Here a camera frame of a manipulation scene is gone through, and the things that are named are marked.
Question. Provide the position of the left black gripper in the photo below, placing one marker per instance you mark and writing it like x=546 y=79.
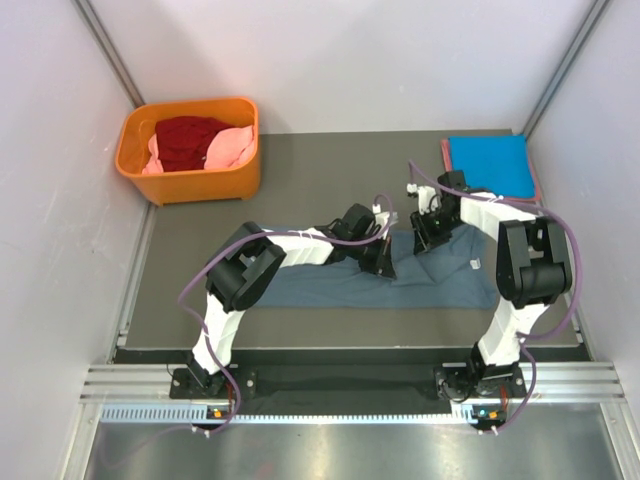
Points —
x=382 y=263

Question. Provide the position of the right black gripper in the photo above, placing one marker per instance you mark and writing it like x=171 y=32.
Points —
x=423 y=239

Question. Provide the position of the grey-blue t shirt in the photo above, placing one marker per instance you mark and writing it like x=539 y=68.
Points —
x=450 y=276

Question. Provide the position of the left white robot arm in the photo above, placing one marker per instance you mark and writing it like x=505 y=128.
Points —
x=239 y=274

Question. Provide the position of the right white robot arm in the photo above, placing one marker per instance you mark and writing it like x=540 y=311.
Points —
x=532 y=271

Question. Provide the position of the folded pink t shirt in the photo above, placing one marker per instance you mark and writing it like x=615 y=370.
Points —
x=446 y=155

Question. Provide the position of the folded bright blue t shirt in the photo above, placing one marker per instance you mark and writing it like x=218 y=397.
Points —
x=492 y=165

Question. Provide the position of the orange plastic bin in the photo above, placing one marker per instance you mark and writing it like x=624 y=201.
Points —
x=239 y=182

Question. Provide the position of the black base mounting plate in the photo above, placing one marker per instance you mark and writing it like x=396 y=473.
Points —
x=335 y=381

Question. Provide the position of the pink t shirt in bin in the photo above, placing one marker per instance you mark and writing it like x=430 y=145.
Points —
x=230 y=148

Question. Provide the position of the dark red t shirt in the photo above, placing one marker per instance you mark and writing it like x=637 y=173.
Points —
x=183 y=141

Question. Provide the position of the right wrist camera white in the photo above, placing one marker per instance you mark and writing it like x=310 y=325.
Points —
x=428 y=199

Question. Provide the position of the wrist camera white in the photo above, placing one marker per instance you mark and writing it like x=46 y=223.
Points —
x=384 y=220
x=428 y=199

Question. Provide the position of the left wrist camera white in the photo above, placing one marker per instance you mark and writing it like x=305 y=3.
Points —
x=384 y=220

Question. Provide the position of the right aluminium corner post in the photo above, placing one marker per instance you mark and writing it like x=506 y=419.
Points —
x=586 y=28

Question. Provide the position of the aluminium corner post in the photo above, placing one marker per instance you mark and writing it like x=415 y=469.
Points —
x=97 y=30
x=586 y=28

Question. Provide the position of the aluminium frame rail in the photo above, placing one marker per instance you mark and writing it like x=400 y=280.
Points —
x=145 y=383

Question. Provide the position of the left aluminium corner post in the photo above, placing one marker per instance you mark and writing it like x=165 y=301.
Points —
x=97 y=30

